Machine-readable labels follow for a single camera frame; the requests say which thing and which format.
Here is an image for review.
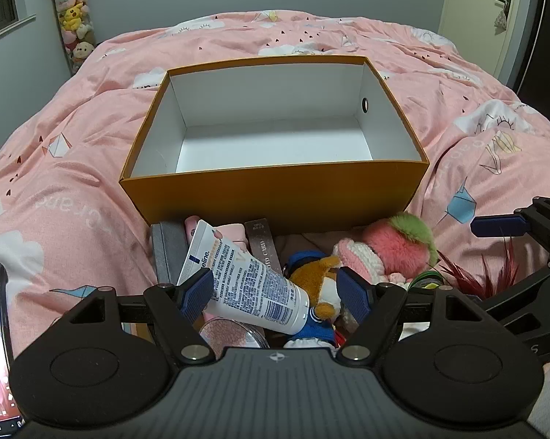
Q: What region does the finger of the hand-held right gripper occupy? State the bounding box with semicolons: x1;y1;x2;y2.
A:
471;196;550;257
483;258;550;327

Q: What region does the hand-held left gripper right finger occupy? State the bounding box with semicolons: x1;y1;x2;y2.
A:
336;266;490;367

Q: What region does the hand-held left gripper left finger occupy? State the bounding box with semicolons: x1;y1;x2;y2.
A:
67;269;221;367

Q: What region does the orange plush dog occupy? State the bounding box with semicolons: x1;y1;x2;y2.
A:
282;251;344;353

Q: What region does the white cream tube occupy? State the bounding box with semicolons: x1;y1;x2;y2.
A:
177;219;311;335

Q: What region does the dark grey box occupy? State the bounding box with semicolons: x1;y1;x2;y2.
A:
151;221;190;286

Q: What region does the red feather toy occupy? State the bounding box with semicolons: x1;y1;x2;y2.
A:
437;238;518;300

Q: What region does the pink green fluffy ball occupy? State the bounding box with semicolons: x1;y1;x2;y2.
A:
362;213;438;279

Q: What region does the orange cardboard box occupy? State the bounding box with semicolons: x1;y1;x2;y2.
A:
118;55;430;239

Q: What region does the pink white crocheted toy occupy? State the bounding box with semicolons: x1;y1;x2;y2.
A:
334;238;410;284

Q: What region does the round pink compact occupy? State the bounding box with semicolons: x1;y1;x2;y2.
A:
198;318;271;360

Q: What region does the pink printed blanket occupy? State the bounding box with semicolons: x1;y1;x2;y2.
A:
0;9;550;362

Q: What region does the cream door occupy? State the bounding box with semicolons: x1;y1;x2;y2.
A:
437;0;538;85

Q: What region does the clear tube of plush toys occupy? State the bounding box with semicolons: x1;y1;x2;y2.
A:
44;0;97;74

